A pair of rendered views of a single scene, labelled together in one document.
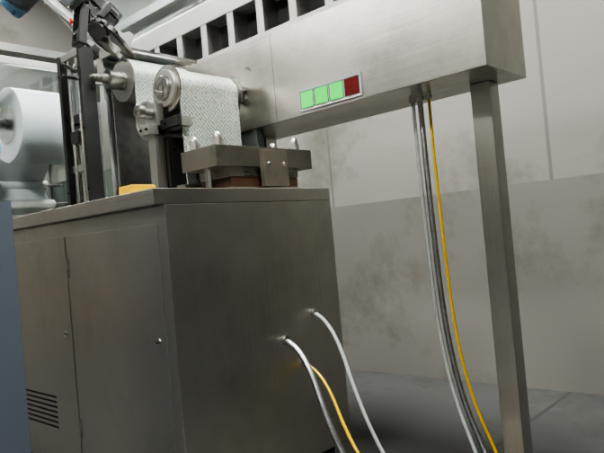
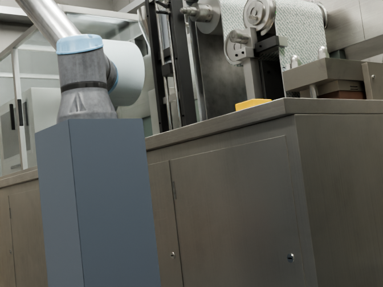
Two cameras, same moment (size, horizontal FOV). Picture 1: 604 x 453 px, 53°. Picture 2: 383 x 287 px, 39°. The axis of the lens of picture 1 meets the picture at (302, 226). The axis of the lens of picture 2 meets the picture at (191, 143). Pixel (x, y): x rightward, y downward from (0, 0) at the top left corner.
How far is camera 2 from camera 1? 0.40 m
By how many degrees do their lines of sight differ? 10
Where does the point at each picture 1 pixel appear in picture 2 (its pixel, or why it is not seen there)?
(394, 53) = not seen: outside the picture
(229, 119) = (317, 41)
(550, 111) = not seen: outside the picture
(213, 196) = (334, 107)
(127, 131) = (210, 62)
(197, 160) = (302, 76)
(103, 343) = (219, 262)
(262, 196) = (374, 108)
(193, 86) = (285, 9)
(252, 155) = (356, 69)
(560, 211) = not seen: outside the picture
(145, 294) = (271, 209)
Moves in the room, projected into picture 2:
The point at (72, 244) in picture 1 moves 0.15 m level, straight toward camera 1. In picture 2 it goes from (179, 166) to (187, 162)
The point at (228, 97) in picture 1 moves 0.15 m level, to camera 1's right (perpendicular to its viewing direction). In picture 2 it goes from (315, 19) to (361, 11)
